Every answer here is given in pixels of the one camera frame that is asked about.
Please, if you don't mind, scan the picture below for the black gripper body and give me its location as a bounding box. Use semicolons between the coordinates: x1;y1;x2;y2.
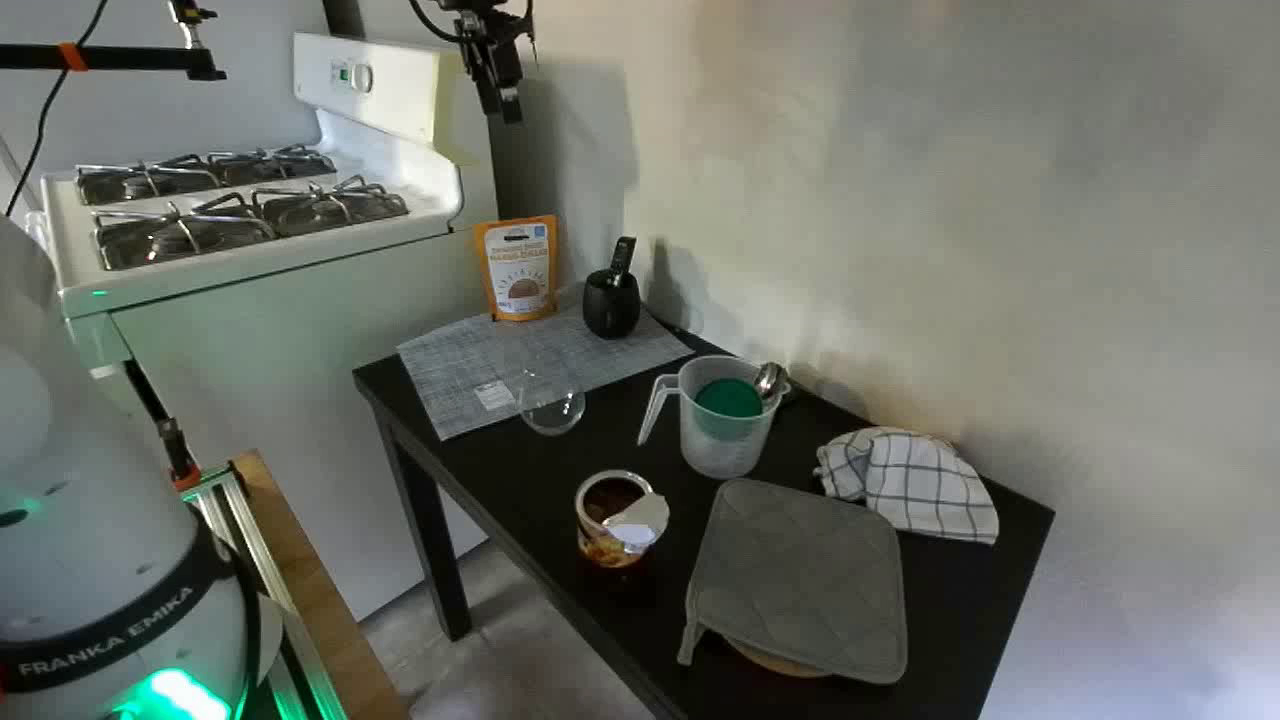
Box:
443;0;535;89

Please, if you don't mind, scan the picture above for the clear plastic jug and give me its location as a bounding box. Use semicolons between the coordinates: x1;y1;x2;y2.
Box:
633;351;793;483

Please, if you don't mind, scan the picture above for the white checked towel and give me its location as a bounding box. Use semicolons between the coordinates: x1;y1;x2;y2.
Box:
814;425;1005;549

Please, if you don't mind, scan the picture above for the black pole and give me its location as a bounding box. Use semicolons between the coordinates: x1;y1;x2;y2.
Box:
319;0;374;43

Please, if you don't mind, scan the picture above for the orange food pouch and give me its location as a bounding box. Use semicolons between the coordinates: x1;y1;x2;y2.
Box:
469;211;563;329

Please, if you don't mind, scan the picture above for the black pestle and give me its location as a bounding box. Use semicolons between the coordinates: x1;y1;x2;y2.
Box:
609;230;643;283

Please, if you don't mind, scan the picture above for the black stove burner grate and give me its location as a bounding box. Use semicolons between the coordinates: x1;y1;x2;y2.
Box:
78;160;223;206
252;172;414;242
91;203;282;272
212;140;342;189

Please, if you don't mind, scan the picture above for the black mortar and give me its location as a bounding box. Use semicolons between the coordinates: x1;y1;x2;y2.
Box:
582;264;648;338

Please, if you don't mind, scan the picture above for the grey checked placemat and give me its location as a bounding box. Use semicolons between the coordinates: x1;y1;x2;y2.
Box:
398;305;697;444

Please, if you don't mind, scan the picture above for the small clear glass bowl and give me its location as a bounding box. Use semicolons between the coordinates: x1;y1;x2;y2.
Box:
514;370;591;438

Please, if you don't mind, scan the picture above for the white stove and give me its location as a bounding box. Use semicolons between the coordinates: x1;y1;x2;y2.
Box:
36;31;497;622

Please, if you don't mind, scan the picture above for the black bar with orange tape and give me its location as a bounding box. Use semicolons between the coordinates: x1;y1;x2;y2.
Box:
0;0;228;82

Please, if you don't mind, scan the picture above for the green round object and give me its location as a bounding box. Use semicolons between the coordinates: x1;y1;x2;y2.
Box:
694;376;769;444

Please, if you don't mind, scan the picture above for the black table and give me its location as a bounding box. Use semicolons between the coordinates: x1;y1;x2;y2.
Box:
352;311;1055;720

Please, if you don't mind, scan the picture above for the black rod with orange band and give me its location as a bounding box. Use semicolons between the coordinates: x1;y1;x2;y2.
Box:
121;357;205;491

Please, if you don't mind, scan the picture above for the wooden board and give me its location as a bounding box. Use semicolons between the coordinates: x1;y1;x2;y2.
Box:
228;447;414;720

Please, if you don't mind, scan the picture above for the grey pot holder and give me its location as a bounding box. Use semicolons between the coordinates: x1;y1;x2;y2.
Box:
678;474;914;691

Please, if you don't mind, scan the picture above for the wooden trivet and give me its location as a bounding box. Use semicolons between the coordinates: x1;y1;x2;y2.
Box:
725;635;840;685

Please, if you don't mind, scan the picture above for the thin black cable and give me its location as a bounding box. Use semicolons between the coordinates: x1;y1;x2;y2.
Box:
0;0;111;225

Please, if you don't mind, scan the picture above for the metal frame rail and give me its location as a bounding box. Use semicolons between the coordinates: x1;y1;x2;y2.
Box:
178;464;352;720

